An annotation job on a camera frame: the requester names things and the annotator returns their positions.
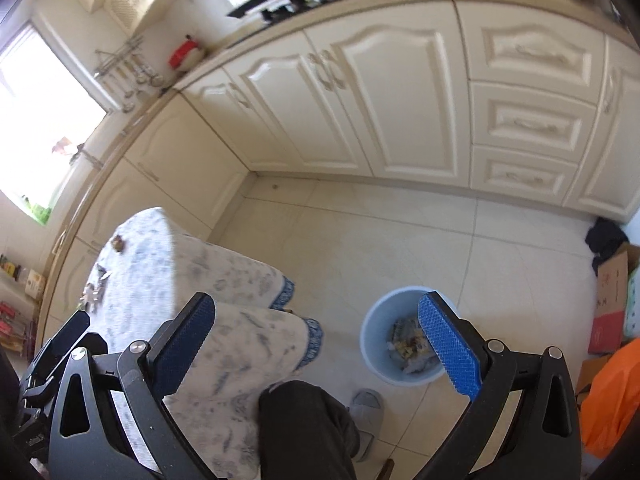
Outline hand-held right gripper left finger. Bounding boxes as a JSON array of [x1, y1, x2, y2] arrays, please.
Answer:
[[47, 292, 217, 480]]

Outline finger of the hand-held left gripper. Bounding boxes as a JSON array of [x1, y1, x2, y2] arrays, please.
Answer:
[[67, 332, 108, 360], [42, 310, 90, 361]]

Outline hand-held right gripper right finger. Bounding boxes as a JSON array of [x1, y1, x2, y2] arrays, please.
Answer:
[[415, 291, 583, 480]]

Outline light blue plastic bin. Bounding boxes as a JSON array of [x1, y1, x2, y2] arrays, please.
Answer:
[[361, 286, 458, 387]]

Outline small crumpled wrapper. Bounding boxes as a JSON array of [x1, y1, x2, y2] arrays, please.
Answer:
[[80, 265, 108, 313]]

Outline pile of wrappers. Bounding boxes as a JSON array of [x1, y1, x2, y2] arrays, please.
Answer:
[[387, 315, 443, 376]]

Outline shelf with packets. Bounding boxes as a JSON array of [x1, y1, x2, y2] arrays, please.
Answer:
[[0, 252, 46, 356]]

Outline grey printed tablecloth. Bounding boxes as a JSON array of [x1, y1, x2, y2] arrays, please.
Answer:
[[77, 206, 325, 480]]

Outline grey slipper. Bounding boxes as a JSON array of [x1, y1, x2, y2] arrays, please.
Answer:
[[349, 389, 385, 462]]

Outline person's leg in black pants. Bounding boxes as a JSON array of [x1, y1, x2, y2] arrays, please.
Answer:
[[257, 380, 361, 480]]

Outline metal faucet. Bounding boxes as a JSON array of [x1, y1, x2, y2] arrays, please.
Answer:
[[75, 145, 106, 171]]

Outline cardboard box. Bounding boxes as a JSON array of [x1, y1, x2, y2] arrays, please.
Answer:
[[587, 245, 640, 356]]

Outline orange plastic bag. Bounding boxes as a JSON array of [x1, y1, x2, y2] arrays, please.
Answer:
[[577, 337, 640, 458]]

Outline pale patterned box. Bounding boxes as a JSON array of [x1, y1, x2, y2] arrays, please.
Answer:
[[622, 267, 640, 338]]

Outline black cloth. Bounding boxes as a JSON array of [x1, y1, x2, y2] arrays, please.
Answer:
[[585, 216, 632, 275]]

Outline window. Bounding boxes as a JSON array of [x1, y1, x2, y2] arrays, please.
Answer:
[[0, 22, 108, 223]]

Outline cream kitchen base cabinet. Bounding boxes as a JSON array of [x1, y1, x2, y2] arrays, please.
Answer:
[[37, 0, 640, 331]]

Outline metal utensil rack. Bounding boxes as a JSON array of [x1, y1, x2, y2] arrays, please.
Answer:
[[94, 35, 165, 111]]

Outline red pot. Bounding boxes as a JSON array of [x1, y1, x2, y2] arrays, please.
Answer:
[[168, 34, 207, 70]]

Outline large cream drawer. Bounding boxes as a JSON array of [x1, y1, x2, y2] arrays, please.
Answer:
[[457, 2, 606, 98]]

